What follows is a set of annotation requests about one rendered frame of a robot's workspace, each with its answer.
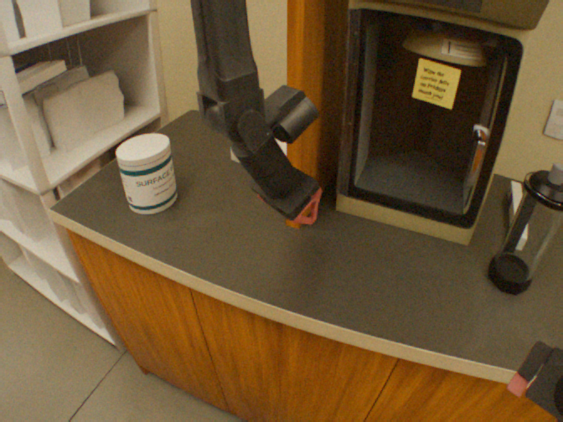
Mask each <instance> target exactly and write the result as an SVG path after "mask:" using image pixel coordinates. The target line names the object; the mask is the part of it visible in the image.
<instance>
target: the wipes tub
mask: <svg viewBox="0 0 563 422"><path fill-rule="evenodd" d="M116 158H117V161H118V166H119V169H120V173H121V179H122V182H123V186H124V189H125V192H126V196H127V201H128V203H129V206H130V208H131V210H132V211H134V212H136V213H139V214H155V213H158V212H161V211H163V210H164V209H166V208H168V207H170V206H171V205H172V204H173V203H174V201H175V200H176V198H177V195H178V194H177V187H176V182H175V176H174V170H173V160H172V154H171V149H170V143H169V139H168V137H167V136H164V135H162V134H155V133H153V134H145V135H140V136H135V137H133V138H131V139H129V140H127V141H126V142H123V143H122V144H121V145H120V146H119V147H118V148H117V150H116Z"/></svg>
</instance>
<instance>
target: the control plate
mask: <svg viewBox="0 0 563 422"><path fill-rule="evenodd" d="M410 1H416V2H421V3H430V4H435V5H439V6H444V7H449V8H456V9H461V10H465V11H469V12H473V13H479V12H480V8H481V6H482V2H483V0H465V1H463V2H462V1H461V0H410Z"/></svg>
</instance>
